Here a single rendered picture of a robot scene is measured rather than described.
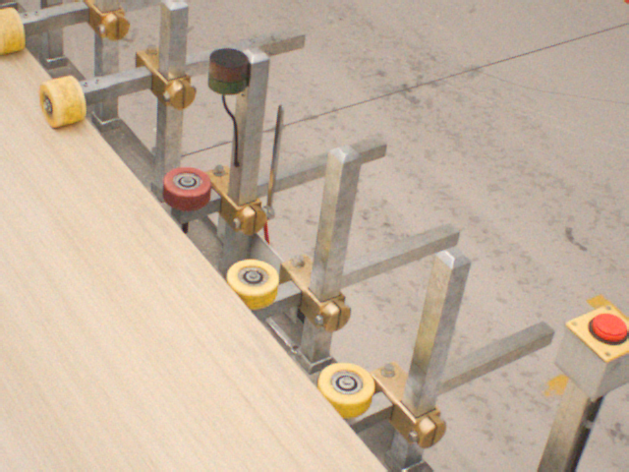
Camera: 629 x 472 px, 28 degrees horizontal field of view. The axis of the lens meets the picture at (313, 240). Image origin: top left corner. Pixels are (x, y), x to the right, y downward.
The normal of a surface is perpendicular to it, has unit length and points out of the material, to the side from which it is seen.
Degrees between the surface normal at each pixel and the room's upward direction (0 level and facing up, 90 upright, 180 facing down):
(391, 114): 0
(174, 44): 90
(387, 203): 0
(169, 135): 90
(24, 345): 0
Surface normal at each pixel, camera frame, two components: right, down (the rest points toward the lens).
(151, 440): 0.11, -0.76
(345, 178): 0.55, 0.58
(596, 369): -0.83, 0.29
